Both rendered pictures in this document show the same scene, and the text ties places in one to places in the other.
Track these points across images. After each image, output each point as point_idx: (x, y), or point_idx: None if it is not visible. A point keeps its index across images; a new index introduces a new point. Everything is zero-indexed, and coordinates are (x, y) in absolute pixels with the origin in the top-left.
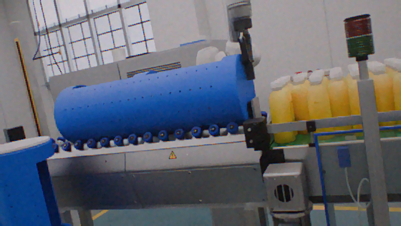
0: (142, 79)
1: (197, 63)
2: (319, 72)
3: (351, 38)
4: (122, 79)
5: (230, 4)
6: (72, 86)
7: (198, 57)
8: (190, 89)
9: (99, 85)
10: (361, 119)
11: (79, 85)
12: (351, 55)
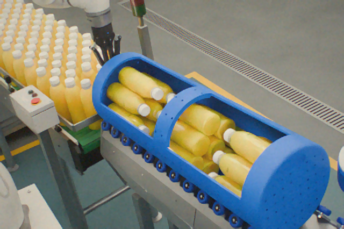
0: (206, 87)
1: (7, 186)
2: (87, 62)
3: (144, 2)
4: (222, 98)
5: (109, 5)
6: (288, 138)
7: (4, 172)
8: (170, 87)
9: (251, 111)
10: (151, 45)
11: (276, 141)
12: (145, 12)
